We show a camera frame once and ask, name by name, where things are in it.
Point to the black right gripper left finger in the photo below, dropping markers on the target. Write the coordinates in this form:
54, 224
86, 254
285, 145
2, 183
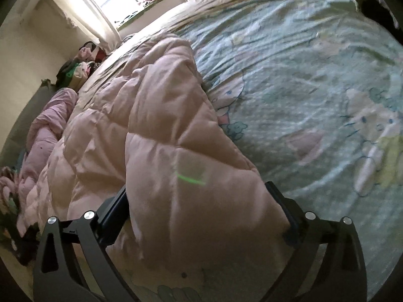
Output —
57, 275

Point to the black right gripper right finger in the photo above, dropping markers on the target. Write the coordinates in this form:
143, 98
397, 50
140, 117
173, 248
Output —
327, 262

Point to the pink quilted puffer jacket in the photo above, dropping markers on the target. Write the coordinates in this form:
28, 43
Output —
202, 225

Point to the pile of clothes on bed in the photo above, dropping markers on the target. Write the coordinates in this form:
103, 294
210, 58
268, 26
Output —
75, 72

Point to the grey headboard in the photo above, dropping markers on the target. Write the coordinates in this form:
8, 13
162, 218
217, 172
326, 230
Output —
15, 144

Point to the rolled pink duvet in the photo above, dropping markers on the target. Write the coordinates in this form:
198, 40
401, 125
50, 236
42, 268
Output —
44, 133

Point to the green cartoon print blanket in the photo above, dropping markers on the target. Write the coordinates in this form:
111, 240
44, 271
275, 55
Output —
311, 92

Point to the left cream curtain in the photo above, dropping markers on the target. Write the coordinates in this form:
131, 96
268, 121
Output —
92, 19

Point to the tan bed sheet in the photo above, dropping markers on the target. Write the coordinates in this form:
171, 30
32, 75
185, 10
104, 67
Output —
167, 23

